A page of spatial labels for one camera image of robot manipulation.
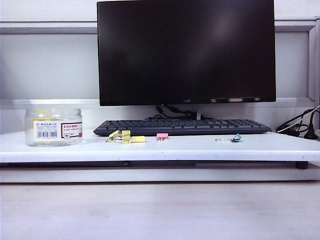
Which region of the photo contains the black computer keyboard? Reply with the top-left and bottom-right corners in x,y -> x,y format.
92,118 -> 273,137

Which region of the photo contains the aluminium partition frame post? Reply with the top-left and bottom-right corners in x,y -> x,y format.
308,23 -> 320,102

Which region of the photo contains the black monitor cable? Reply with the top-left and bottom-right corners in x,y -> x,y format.
147,104 -> 198,120

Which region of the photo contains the black looped power cable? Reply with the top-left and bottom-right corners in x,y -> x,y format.
276,104 -> 320,133

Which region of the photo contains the white desk riser board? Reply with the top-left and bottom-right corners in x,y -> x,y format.
0,128 -> 320,163

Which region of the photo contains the white cable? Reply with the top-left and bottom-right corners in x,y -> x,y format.
277,107 -> 320,132

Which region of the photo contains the grey partition rail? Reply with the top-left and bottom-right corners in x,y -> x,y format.
0,19 -> 318,35

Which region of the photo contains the black computer monitor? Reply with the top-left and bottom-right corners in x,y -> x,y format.
96,0 -> 278,107

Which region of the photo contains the round transparent plastic jar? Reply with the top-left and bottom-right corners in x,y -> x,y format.
24,107 -> 84,148

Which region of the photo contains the black power plug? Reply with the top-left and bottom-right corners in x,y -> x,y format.
303,123 -> 320,140

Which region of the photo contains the teal binder clip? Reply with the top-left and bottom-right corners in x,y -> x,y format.
214,133 -> 244,143

